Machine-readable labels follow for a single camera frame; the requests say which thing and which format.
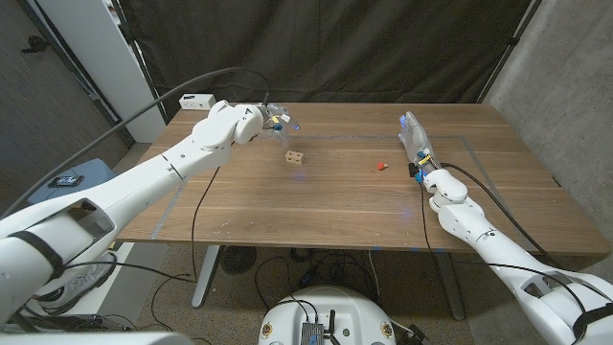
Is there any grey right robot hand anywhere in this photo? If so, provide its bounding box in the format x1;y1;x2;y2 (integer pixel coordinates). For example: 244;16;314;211
397;110;437;167

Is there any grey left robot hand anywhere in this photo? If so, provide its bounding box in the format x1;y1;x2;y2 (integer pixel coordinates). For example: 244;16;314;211
261;103;302;148

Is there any white power strip box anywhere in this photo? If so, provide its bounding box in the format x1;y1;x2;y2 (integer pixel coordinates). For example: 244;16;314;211
178;93;217;112

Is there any black backdrop curtain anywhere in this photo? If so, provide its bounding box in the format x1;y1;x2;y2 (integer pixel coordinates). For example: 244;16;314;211
117;0;545;121

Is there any round black floor fan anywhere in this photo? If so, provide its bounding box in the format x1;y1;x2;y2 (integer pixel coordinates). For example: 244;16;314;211
219;245;259;277

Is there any black backdrop stand pole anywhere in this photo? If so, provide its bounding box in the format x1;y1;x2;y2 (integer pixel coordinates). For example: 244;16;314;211
109;0;169;125
478;0;545;104

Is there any grey table leg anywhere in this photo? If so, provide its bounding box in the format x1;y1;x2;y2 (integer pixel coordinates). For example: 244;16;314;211
433;251;466;321

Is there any white table leg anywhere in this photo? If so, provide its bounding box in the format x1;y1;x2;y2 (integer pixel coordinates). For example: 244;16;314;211
191;244;222;309

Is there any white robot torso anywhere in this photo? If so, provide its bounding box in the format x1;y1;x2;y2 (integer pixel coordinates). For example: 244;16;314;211
258;286;397;345

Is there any blue stool with phone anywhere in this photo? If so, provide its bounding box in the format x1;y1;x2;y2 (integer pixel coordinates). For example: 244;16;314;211
26;157;116;207

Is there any white pillar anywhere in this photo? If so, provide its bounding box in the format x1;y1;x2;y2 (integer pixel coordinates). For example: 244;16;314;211
35;0;167;144

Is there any white floor platform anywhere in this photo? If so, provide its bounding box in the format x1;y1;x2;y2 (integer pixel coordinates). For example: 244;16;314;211
61;241;169;317

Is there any grey module on torso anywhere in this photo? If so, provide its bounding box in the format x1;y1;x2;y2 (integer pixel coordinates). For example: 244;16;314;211
300;321;326;345

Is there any black smartphone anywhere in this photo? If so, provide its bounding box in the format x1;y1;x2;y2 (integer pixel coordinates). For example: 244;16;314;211
47;174;86;189

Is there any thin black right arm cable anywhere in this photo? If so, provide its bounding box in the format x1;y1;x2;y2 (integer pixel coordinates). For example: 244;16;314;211
420;184;588;317

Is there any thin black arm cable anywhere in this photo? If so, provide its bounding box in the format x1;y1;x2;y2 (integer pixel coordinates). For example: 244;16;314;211
191;165;221;284
420;184;588;317

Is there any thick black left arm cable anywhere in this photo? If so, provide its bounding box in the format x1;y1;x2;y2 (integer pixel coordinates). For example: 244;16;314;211
0;66;272;219

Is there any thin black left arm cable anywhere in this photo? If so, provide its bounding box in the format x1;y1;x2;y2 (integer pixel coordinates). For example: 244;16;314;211
191;165;221;284

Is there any black floor cable tangle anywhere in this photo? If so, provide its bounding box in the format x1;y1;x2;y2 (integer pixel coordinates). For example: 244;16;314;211
253;246;379;312

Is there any black door handle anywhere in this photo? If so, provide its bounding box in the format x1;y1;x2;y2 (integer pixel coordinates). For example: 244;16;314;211
21;35;52;54

